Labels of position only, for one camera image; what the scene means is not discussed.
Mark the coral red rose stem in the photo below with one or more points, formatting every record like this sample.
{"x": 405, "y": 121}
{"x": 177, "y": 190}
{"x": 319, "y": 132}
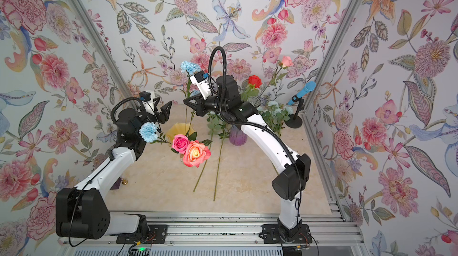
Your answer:
{"x": 196, "y": 153}

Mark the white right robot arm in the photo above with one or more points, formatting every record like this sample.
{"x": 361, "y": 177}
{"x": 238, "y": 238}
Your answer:
{"x": 293, "y": 171}

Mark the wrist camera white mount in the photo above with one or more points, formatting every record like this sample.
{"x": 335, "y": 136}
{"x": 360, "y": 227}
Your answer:
{"x": 200, "y": 79}
{"x": 148, "y": 99}

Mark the aluminium corner frame post right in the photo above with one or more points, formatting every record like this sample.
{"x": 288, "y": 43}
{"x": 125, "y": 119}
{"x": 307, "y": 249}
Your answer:
{"x": 334, "y": 47}

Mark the purple blue glass vase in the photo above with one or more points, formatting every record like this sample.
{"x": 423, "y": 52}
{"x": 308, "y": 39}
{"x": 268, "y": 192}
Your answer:
{"x": 237, "y": 137}

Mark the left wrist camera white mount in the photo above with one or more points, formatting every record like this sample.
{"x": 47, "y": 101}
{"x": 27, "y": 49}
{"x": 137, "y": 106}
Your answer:
{"x": 148, "y": 99}

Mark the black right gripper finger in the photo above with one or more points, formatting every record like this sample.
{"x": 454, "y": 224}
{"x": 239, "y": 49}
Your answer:
{"x": 191, "y": 109}
{"x": 197, "y": 100}

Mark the small red rose stem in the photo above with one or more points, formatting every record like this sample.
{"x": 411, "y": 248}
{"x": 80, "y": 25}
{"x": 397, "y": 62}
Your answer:
{"x": 251, "y": 88}

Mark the aluminium corner frame post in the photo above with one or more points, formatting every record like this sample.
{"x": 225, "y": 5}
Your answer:
{"x": 334, "y": 47}
{"x": 99, "y": 45}

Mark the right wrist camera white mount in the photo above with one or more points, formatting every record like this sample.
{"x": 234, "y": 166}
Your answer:
{"x": 200, "y": 79}

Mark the light pink rose stem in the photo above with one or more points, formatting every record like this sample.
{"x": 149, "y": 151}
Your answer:
{"x": 273, "y": 77}

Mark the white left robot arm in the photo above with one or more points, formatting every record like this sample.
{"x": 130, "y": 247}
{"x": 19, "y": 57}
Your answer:
{"x": 81, "y": 211}

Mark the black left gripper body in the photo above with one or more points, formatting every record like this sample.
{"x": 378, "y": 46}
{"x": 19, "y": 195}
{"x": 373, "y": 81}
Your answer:
{"x": 158, "y": 109}

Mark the blue carnation stem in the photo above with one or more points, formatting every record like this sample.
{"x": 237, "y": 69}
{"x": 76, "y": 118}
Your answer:
{"x": 189, "y": 69}
{"x": 151, "y": 133}

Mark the yellow fluted glass vase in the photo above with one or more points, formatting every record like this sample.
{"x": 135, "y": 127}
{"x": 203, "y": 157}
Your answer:
{"x": 179, "y": 128}

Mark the aluminium corner frame post left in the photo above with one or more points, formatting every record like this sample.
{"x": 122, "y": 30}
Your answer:
{"x": 99, "y": 45}

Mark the blue microphone on black stand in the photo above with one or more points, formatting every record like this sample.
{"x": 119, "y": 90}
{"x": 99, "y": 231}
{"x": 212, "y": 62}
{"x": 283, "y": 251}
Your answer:
{"x": 295, "y": 121}

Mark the light blue rose spray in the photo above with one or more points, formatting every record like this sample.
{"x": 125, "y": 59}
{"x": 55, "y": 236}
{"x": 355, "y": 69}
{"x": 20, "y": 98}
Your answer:
{"x": 275, "y": 115}

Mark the magenta pink rose stem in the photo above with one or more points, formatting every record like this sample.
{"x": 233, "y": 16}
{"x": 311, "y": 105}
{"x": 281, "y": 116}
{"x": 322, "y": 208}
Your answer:
{"x": 180, "y": 143}

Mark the small purple box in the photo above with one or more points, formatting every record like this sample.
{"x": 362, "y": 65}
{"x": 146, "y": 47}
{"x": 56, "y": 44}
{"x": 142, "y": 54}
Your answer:
{"x": 119, "y": 182}

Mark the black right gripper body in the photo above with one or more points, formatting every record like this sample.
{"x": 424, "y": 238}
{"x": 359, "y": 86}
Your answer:
{"x": 200, "y": 102}

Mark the light blue peony spray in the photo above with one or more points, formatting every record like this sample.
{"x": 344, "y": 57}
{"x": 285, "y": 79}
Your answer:
{"x": 209, "y": 176}

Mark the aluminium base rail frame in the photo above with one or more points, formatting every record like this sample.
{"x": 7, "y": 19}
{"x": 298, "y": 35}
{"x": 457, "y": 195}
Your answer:
{"x": 231, "y": 234}

